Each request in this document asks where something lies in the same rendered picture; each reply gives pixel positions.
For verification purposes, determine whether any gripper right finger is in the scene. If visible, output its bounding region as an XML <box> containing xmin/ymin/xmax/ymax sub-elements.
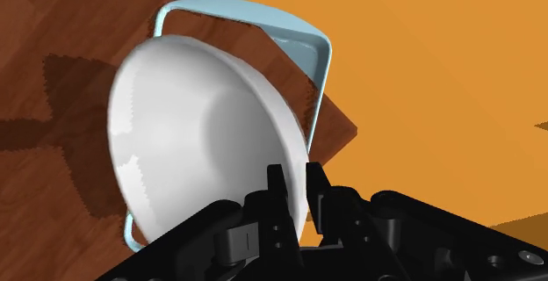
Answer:
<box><xmin>305</xmin><ymin>162</ymin><xmax>548</xmax><ymax>281</ymax></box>

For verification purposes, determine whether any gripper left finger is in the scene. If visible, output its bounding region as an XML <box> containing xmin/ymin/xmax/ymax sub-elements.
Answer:
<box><xmin>95</xmin><ymin>163</ymin><xmax>303</xmax><ymax>281</ymax></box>

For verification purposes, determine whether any white bowl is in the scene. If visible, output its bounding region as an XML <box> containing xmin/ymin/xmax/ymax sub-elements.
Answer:
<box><xmin>106</xmin><ymin>34</ymin><xmax>310</xmax><ymax>244</ymax></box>

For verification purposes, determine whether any light blue tray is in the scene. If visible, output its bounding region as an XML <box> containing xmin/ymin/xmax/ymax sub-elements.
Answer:
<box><xmin>123</xmin><ymin>0</ymin><xmax>333</xmax><ymax>254</ymax></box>

